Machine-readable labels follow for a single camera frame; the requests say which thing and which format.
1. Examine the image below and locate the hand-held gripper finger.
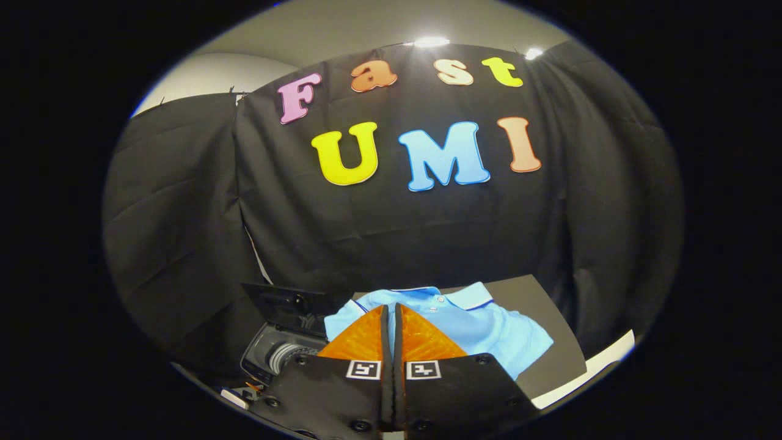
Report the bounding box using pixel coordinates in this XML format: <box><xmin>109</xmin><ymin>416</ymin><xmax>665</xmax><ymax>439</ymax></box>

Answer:
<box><xmin>394</xmin><ymin>302</ymin><xmax>542</xmax><ymax>440</ymax></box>
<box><xmin>247</xmin><ymin>304</ymin><xmax>395</xmax><ymax>440</ymax></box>

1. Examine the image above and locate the light blue polo shirt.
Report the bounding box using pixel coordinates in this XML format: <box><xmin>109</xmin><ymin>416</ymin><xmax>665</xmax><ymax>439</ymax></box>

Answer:
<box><xmin>324</xmin><ymin>282</ymin><xmax>554</xmax><ymax>381</ymax></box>

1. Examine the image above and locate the dark grey washing machine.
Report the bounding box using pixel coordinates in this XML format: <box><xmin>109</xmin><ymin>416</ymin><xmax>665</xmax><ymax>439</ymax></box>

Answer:
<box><xmin>239</xmin><ymin>321</ymin><xmax>329</xmax><ymax>387</ymax></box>

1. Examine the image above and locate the dark washing machine lid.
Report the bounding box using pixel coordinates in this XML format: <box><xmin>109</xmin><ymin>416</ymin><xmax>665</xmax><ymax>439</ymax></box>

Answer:
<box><xmin>241</xmin><ymin>282</ymin><xmax>335</xmax><ymax>336</ymax></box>

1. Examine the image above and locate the black backdrop cloth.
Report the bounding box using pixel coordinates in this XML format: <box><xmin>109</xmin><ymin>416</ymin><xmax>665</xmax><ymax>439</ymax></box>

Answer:
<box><xmin>103</xmin><ymin>40</ymin><xmax>685</xmax><ymax>386</ymax></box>

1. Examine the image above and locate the grey cabinet with black top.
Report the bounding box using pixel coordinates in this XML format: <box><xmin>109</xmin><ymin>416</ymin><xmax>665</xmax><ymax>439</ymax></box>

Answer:
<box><xmin>351</xmin><ymin>274</ymin><xmax>588</xmax><ymax>402</ymax></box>

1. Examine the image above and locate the small white block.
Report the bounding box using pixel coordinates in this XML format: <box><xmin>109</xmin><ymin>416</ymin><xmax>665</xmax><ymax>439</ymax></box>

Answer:
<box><xmin>220</xmin><ymin>387</ymin><xmax>252</xmax><ymax>409</ymax></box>

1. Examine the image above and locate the white paper sheet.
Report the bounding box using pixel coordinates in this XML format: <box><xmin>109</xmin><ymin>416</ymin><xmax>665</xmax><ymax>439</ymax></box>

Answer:
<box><xmin>532</xmin><ymin>330</ymin><xmax>637</xmax><ymax>409</ymax></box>

